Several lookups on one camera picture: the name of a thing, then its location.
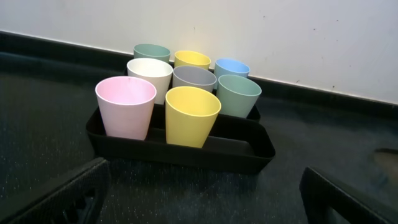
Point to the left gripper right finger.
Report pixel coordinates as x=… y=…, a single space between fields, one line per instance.
x=342 y=205

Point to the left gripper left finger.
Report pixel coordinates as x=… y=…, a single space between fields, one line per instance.
x=62 y=199

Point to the yellow cup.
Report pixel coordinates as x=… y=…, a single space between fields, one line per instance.
x=188 y=124
x=192 y=59

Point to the pink cup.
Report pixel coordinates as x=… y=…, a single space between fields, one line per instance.
x=126 y=112

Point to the black tray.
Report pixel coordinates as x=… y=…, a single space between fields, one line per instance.
x=233 y=149

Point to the green cup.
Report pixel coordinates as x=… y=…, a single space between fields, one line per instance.
x=237 y=96
x=152 y=51

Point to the white cup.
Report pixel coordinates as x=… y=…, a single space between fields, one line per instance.
x=149 y=70

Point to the blue cup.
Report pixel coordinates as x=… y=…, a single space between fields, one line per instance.
x=231 y=67

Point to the grey cup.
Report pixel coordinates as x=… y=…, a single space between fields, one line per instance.
x=194 y=77

